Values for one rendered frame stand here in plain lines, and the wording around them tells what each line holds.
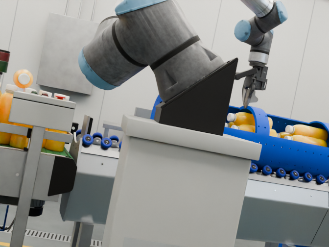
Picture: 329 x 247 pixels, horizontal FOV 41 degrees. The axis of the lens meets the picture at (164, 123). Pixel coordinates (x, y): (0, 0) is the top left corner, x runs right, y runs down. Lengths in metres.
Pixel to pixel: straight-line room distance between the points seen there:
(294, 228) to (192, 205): 1.23
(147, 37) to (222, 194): 0.42
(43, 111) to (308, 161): 1.23
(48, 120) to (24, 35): 3.92
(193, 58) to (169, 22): 0.10
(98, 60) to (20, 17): 4.22
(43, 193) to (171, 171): 0.72
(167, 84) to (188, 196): 0.28
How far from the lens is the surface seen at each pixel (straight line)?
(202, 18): 5.47
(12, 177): 1.64
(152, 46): 1.12
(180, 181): 1.04
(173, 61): 1.10
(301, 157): 2.12
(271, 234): 2.19
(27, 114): 1.50
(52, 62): 5.08
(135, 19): 1.13
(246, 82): 2.10
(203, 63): 1.10
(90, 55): 1.25
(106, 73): 1.23
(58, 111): 1.50
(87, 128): 1.81
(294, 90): 5.75
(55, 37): 5.11
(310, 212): 2.22
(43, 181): 1.64
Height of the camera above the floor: 1.13
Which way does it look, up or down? 1 degrees down
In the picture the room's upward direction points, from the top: 11 degrees clockwise
